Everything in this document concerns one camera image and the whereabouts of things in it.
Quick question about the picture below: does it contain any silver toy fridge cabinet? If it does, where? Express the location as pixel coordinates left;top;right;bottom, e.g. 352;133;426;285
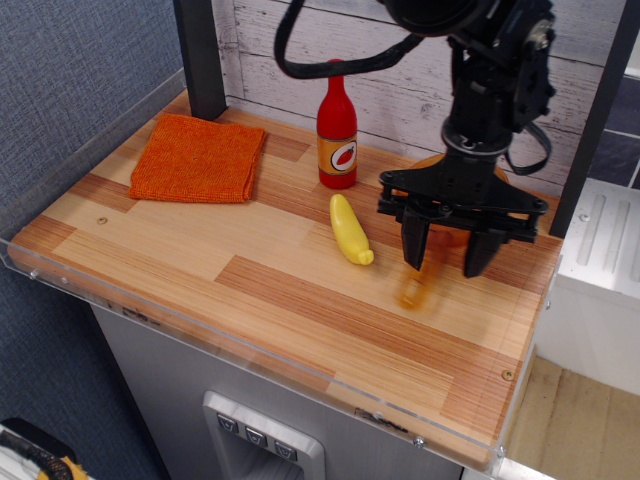
93;307;463;479

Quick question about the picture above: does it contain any white toy sink unit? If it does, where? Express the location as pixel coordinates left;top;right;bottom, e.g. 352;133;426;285
534;179;639;394

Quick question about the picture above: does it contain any orange transparent plastic pan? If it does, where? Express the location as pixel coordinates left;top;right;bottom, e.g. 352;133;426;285
394;152;512;312

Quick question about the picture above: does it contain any dark frame post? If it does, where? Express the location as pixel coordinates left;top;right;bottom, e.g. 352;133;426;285
173;0;227;120
549;1;639;238

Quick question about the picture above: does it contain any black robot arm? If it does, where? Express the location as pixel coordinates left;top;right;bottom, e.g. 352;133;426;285
378;1;555;278

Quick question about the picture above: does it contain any dark right frame post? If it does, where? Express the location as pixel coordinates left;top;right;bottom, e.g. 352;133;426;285
549;1;639;238

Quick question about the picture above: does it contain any yellow toy banana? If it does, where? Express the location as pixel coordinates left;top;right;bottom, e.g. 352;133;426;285
329;194;374;265

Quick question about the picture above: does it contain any yellow sponge piece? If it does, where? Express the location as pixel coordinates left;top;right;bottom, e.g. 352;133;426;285
58;457;91;480

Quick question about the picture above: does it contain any orange folded cloth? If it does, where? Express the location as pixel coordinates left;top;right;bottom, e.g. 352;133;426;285
129;114;266;204

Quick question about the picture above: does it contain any black sleeved cable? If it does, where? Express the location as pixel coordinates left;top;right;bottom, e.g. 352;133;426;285
272;0;426;81

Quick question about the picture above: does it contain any dark left frame post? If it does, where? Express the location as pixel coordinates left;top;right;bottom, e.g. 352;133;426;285
173;0;227;120

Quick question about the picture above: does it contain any silver dispenser button panel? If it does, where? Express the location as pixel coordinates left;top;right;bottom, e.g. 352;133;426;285
202;391;326;479

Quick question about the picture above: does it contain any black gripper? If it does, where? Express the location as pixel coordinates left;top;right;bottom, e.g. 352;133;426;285
377;149;548;278

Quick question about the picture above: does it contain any red toy sauce bottle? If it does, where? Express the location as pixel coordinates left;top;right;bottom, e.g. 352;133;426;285
316;76;358;189

